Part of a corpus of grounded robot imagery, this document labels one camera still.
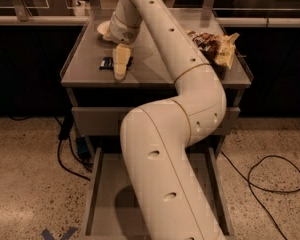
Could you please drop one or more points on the white paper bowl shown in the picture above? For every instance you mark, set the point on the white paper bowl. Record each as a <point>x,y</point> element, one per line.
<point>104,30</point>

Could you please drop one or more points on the open grey bottom drawer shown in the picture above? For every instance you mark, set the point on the open grey bottom drawer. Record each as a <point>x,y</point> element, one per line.
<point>112,211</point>

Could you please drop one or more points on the brown and cream chip bag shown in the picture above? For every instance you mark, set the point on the brown and cream chip bag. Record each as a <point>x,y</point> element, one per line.
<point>219,49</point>

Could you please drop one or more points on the grey drawer cabinet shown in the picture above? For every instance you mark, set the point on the grey drawer cabinet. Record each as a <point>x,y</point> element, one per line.
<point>147,79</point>

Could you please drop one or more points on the grey middle drawer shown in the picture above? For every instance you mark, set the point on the grey middle drawer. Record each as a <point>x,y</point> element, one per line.
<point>106,121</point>

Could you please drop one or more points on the blue power adapter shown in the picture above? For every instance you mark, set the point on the blue power adapter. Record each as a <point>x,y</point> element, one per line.
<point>82,148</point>

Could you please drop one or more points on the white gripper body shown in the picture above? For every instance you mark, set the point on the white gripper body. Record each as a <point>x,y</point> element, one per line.
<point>120,33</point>

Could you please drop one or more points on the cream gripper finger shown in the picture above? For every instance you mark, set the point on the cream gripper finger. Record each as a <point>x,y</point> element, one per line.
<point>121,55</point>

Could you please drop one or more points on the blue rxbar blueberry bar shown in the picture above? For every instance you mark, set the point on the blue rxbar blueberry bar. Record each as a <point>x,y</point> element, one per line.
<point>107,63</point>

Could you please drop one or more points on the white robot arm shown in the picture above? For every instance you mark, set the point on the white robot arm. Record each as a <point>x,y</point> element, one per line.
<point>154,136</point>

